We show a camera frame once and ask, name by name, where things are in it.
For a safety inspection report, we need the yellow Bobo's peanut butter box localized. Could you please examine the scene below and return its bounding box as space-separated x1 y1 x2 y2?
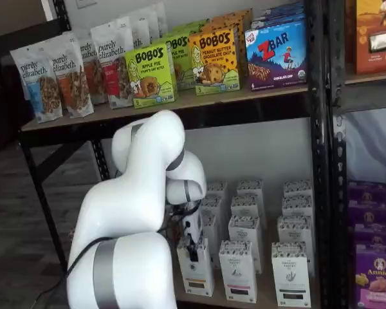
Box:
201 16 245 33
188 27 241 97
211 8 254 78

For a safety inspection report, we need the purple Annie's box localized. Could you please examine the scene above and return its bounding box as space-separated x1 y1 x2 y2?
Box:
354 243 386 309
353 223 386 248
348 200 386 228
346 180 386 207

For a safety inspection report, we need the white purely elizabeth granola bag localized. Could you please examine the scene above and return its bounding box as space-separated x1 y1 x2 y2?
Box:
115 8 151 49
147 1 168 39

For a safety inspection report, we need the white box pink strip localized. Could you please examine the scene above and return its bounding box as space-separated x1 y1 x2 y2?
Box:
218 239 259 303
227 214 264 275
230 194 262 220
236 179 264 200

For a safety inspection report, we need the purple Z Bar box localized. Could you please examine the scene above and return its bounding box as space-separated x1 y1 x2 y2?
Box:
260 1 306 17
244 19 309 92
250 12 306 30

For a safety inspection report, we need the green Bobo's apple pie box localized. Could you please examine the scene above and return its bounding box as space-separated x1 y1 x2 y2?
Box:
124 42 178 109
162 32 197 91
172 18 210 35

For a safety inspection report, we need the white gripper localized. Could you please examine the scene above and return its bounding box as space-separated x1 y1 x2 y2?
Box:
182 209 203 263

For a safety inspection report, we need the red purely elizabeth granola bag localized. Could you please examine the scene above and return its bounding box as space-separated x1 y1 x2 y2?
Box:
90 21 135 109

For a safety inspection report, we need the blue purely elizabeth granola bag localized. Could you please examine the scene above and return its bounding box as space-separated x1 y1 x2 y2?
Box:
10 44 64 124

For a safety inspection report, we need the translucent plastic sheet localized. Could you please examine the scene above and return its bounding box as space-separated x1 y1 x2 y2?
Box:
344 108 386 186

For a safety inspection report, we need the white box black strip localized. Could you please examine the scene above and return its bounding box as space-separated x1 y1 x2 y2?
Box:
281 194 313 220
271 241 312 308
282 180 313 199
276 214 315 277

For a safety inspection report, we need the orange purely elizabeth granola bag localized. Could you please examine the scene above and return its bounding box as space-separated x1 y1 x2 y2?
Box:
78 30 109 106
50 33 95 119

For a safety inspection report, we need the black metal shelf rack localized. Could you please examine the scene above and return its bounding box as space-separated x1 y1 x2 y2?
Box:
17 0 331 309
326 0 386 309

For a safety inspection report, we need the orange snack box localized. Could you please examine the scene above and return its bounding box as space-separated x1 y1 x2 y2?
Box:
355 0 386 75

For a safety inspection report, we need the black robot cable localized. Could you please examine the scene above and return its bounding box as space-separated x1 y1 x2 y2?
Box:
35 205 200 295

